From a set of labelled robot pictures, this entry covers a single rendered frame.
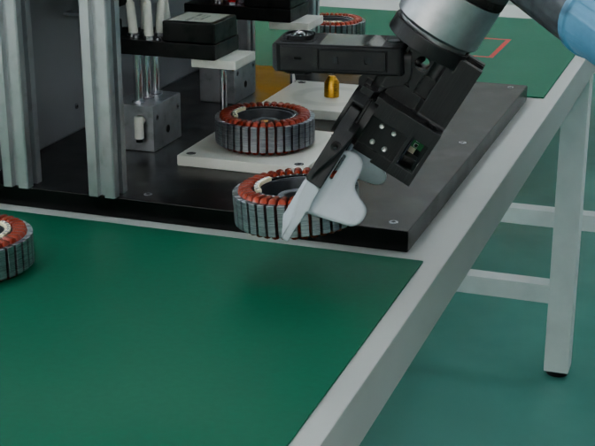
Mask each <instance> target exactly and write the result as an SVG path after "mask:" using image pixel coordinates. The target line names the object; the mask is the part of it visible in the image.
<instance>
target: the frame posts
mask: <svg viewBox="0 0 595 446"><path fill-rule="evenodd" d="M306 1H308V14H306V15H320V0H306ZM78 5H79V21H80V38H81V69H82V84H83V100H84V116H85V132H86V148H87V164H88V180H89V196H96V197H99V196H101V195H104V196H105V198H111V199H115V198H117V197H118V196H120V193H121V194H124V193H125V192H127V191H128V183H127V163H126V144H125V124H124V104H123V85H122V65H121V46H120V8H119V0H78ZM237 34H238V35H239V49H238V50H250V51H255V20H243V19H238V20H237ZM0 145H1V157H2V168H3V179H4V186H5V187H13V186H15V185H19V188H31V187H33V186H34V183H35V184H38V183H40V182H41V181H42V168H41V155H40V142H39V128H38V116H37V102H36V89H35V64H34V51H33V38H32V25H31V11H30V0H0Z"/></svg>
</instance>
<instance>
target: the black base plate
mask: <svg viewBox="0 0 595 446"><path fill-rule="evenodd" d="M329 75H335V76H336V77H337V79H338V80H339V83H343V84H354V85H359V77H360V76H361V74H342V73H308V74H296V80H299V81H320V82H324V81H325V80H326V79H327V78H328V76H329ZM255 83H256V91H255V92H254V93H252V94H250V95H249V96H247V97H246V98H244V99H243V100H241V101H239V102H238V103H236V104H243V103H248V104H249V103H250V102H254V103H257V102H259V101H260V102H263V101H265V100H266V99H268V98H269V97H270V96H272V95H274V94H275V93H277V92H278V91H280V90H282V89H283V88H285V87H287V86H289V85H290V74H289V73H285V72H281V71H275V69H274V68H273V67H272V66H269V65H255ZM527 89H528V86H525V85H514V84H502V83H490V82H479V81H476V82H475V84H474V86H473V87H472V88H471V90H470V91H469V93H468V94H467V96H466V98H465V99H464V101H463V102H462V104H461V105H460V108H459V109H458V110H457V111H456V113H455V114H454V116H453V117H452V119H451V121H450V122H449V124H448V125H447V127H446V129H445V130H444V132H443V134H442V136H441V137H440V139H439V141H438V142H437V144H436V146H435V147H434V149H433V150H432V151H431V152H430V154H429V156H428V157H427V159H426V161H425V162H424V164H423V165H422V167H421V169H420V170H419V172H418V173H417V174H416V175H415V177H414V178H413V181H412V182H411V184H410V185H409V187H408V186H407V185H406V184H404V183H403V182H401V181H399V180H397V179H396V178H394V177H393V176H391V175H390V174H388V173H386V175H387V177H386V180H385V182H384V183H383V184H380V185H374V184H371V183H368V182H365V181H361V180H357V181H358V183H359V197H360V199H361V200H362V202H363V203H364V205H365V206H366V208H367V214H366V216H365V218H364V219H363V221H362V222H361V223H360V224H358V225H357V226H354V227H349V226H347V228H342V230H341V231H335V233H333V234H326V235H324V236H321V235H318V236H317V237H315V238H312V237H311V236H309V237H308V238H307V239H302V238H301V237H300V234H299V237H298V239H299V240H307V241H315V242H328V243H335V244H343V245H351V246H358V247H366V248H373V249H380V250H395V251H402V252H408V251H409V250H410V249H411V248H412V246H413V245H414V244H415V242H416V241H417V240H418V238H419V237H420V236H421V234H422V233H423V232H424V231H425V229H426V228H427V227H428V225H429V224H430V223H431V221H432V220H433V219H434V218H435V217H436V215H437V214H438V213H439V212H440V211H441V209H442V208H443V207H444V205H445V204H446V203H447V201H448V200H449V199H450V198H451V196H452V195H453V193H454V192H455V191H456V190H457V188H458V187H459V186H460V184H461V183H462V182H463V181H464V180H465V179H466V178H467V176H468V175H469V173H470V172H471V171H472V170H473V168H474V167H475V165H476V164H477V163H478V162H479V160H480V159H481V158H482V157H483V155H484V154H485V152H486V151H487V150H488V149H489V147H490V146H491V145H492V144H493V143H494V142H495V140H496V139H497V138H498V136H499V135H500V134H501V132H502V131H503V130H504V129H505V127H506V126H507V124H508V123H509V122H510V121H511V119H512V118H513V117H514V115H515V114H516V113H517V112H518V111H519V110H520V109H521V107H522V106H523V105H524V103H525V102H526V101H527ZM160 90H163V91H173V92H180V95H181V124H182V136H181V137H179V138H177V139H176V140H174V141H172V142H170V143H169V144H168V145H166V146H164V147H163V148H161V149H159V150H157V151H155V152H148V151H139V150H126V163H127V192H125V193H124V194H121V193H120V196H118V197H117V198H115V199H111V198H105V196H104V195H101V196H99V197H96V196H89V180H88V164H87V148H86V132H85V127H84V128H83V129H81V130H79V131H77V132H75V133H73V134H71V135H69V136H67V137H65V138H63V139H61V140H59V141H57V142H54V143H53V144H51V145H49V146H47V147H45V148H43V149H41V150H40V155H41V168H42V181H41V182H40V183H38V184H35V183H34V186H33V187H31V188H19V185H15V186H13V187H5V186H4V179H3V169H2V170H0V204H13V205H20V206H27V207H35V208H43V209H50V210H57V211H71V212H78V213H87V214H94V215H101V216H108V217H116V218H123V219H138V220H145V221H152V222H159V223H167V224H175V225H182V226H190V227H203V228H211V229H219V230H226V231H233V232H241V233H246V232H244V231H242V230H241V229H239V227H237V226H236V224H235V215H234V205H233V196H232V191H233V189H234V187H235V186H237V185H238V184H239V183H241V182H243V181H244V180H247V179H248V178H249V177H253V176H254V175H256V174H260V173H243V172H235V171H226V170H218V169H209V168H201V167H192V166H184V165H177V155H179V154H180V153H182V152H183V151H185V150H186V149H188V148H189V147H191V146H192V145H194V144H196V143H197V142H199V141H201V140H203V139H204V138H206V136H208V135H210V134H212V133H213V132H215V114H216V113H217V112H219V111H220V103H214V102H203V101H200V80H199V70H197V71H195V72H194V73H191V74H189V75H187V76H185V77H183V78H181V79H179V80H178V81H175V82H173V83H171V84H169V85H167V86H165V87H163V88H162V89H160Z"/></svg>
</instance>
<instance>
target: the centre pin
mask: <svg viewBox="0 0 595 446"><path fill-rule="evenodd" d="M324 96H325V97H328V98H336V97H339V80H338V79H337V77H336V76H335V75H329V76H328V78H327V79H326V80H325V81H324Z"/></svg>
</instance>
